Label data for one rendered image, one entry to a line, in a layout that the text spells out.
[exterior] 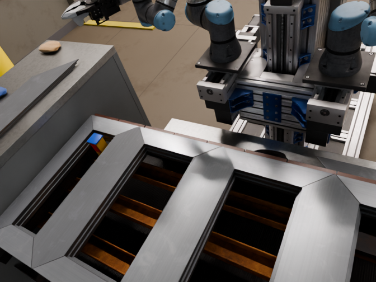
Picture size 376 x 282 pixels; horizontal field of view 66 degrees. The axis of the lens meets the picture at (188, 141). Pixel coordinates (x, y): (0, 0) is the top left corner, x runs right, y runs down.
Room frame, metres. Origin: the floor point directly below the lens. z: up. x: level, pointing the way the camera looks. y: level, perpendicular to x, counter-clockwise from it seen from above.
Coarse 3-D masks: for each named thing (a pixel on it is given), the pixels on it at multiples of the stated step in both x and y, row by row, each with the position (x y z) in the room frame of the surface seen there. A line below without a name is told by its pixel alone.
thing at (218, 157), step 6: (198, 156) 0.78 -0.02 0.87; (204, 156) 0.77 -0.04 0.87; (210, 156) 0.76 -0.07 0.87; (216, 156) 0.75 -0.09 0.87; (222, 156) 0.74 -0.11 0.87; (228, 156) 0.73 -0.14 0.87; (216, 162) 0.72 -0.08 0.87; (222, 162) 0.71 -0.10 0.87; (228, 162) 0.70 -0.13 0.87; (234, 168) 0.66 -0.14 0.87
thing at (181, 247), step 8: (152, 232) 0.52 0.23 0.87; (160, 232) 0.51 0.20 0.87; (168, 232) 0.50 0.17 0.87; (176, 232) 0.49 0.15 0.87; (152, 240) 0.49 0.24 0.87; (160, 240) 0.48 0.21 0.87; (168, 240) 0.47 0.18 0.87; (176, 240) 0.46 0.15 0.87; (184, 240) 0.45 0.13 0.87; (192, 240) 0.44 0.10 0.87; (160, 248) 0.45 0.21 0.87; (168, 248) 0.44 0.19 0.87; (176, 248) 0.43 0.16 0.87; (184, 248) 0.42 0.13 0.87; (192, 248) 0.41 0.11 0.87; (176, 256) 0.40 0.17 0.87; (184, 256) 0.40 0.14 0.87
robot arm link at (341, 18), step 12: (336, 12) 0.86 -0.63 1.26; (348, 12) 0.83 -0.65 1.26; (360, 12) 0.80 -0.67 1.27; (336, 24) 0.82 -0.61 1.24; (348, 24) 0.79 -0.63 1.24; (360, 24) 0.78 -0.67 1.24; (336, 36) 0.82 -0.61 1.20; (348, 36) 0.79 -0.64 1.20; (360, 36) 0.78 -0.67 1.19; (336, 48) 0.81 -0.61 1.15; (348, 48) 0.79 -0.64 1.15
